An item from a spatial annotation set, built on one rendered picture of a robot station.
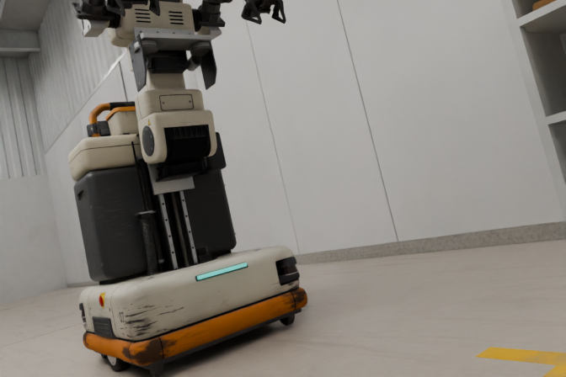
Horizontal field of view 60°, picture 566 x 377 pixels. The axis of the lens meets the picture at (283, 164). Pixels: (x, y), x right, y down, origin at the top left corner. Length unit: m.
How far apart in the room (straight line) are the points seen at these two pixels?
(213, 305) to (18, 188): 9.87
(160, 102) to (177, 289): 0.63
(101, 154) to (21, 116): 9.83
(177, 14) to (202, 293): 0.98
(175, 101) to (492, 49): 1.58
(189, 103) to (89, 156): 0.41
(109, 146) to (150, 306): 0.65
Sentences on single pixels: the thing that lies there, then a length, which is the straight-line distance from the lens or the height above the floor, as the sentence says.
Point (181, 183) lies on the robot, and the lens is 1.87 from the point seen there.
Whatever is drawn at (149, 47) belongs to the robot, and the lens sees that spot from 1.69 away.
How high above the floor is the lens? 0.37
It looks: 6 degrees up
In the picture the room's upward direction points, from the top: 13 degrees counter-clockwise
